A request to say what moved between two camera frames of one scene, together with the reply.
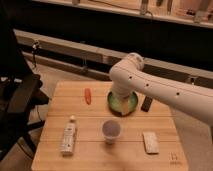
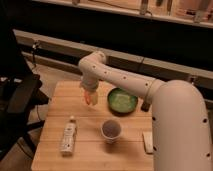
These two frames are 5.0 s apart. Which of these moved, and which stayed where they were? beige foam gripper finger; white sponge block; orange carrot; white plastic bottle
Moved: beige foam gripper finger
Stayed: white sponge block; white plastic bottle; orange carrot
